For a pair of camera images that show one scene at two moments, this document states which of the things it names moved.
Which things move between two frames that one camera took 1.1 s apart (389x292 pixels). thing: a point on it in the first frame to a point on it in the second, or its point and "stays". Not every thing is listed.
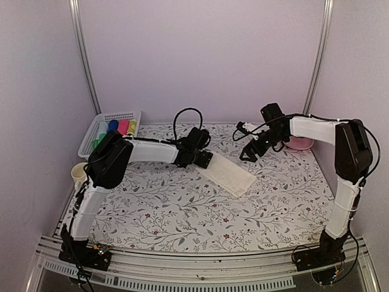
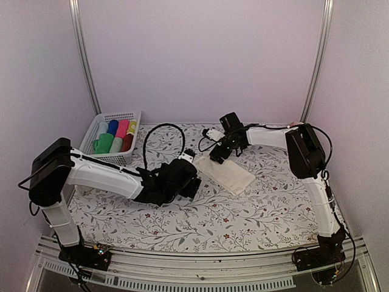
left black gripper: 205,160 to 192,188
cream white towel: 228,174 stays
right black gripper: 247,149 to 216,156
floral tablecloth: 159,206 stays
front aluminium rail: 136,271 stays
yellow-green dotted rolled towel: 132,128 stays
